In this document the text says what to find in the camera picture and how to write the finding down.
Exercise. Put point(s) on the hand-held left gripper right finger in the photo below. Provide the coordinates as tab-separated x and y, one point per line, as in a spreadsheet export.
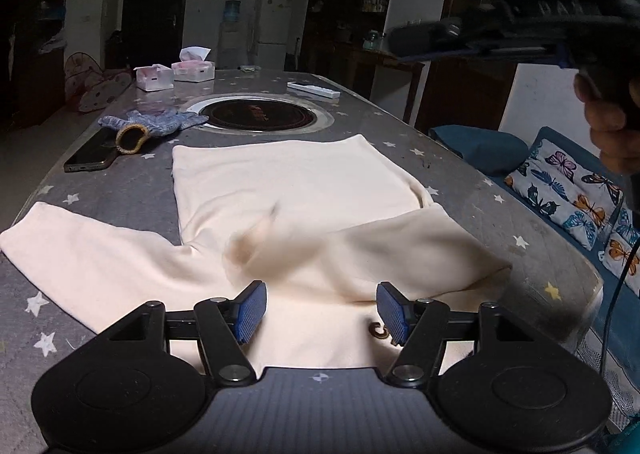
392	310

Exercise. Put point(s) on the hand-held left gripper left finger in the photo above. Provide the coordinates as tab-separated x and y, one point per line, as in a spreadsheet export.
252	306

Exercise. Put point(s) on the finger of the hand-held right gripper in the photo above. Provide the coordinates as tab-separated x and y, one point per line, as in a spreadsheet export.
430	38

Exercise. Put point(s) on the cream long-sleeved garment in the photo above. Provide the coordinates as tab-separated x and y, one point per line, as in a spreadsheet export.
300	184

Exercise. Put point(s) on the person's right hand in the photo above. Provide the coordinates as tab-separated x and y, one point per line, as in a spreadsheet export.
612	133

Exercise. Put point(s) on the wooden side table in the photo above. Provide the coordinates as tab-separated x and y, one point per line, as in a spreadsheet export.
385	71

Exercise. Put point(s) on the glass jar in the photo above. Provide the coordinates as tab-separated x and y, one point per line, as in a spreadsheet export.
372	41

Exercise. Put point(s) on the brown door with glass panel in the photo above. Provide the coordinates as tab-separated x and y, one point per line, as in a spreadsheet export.
475	83

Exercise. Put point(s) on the dark wooden display cabinet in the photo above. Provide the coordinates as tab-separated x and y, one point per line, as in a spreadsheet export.
345	3

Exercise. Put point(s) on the blue sofa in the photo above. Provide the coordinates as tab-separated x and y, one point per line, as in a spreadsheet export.
475	146

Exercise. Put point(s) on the white remote control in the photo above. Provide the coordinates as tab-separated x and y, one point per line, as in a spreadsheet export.
315	90

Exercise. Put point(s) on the grey star-printed tablecloth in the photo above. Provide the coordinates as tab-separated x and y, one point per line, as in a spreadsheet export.
465	184

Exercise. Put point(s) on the white refrigerator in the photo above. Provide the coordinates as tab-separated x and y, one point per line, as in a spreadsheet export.
272	28

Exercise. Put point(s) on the butterfly print pillow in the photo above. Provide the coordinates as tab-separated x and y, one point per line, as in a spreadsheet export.
560	189
622	254

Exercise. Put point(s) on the small white packet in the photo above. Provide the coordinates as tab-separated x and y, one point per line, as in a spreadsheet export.
248	67

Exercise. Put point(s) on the round built-in induction cooker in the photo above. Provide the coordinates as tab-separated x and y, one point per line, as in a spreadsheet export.
250	113

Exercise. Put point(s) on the water dispenser with blue bottle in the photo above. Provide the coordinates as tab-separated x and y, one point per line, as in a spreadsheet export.
230	33

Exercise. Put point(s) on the grey knitted work glove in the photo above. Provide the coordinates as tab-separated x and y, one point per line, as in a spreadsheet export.
160	122

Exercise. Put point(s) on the black smartphone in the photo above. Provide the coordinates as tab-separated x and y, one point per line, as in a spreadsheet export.
87	153

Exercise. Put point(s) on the large pink tissue box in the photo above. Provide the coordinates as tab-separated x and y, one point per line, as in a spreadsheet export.
195	69

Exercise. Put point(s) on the small white box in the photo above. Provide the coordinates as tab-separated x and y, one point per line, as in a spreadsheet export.
152	78

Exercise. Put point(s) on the covered floor fan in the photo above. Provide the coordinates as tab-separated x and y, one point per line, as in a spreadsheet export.
92	88

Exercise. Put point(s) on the dark wooden door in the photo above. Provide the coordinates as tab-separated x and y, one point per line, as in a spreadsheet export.
155	13

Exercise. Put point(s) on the dark open shelf unit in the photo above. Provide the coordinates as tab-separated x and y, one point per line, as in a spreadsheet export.
35	43

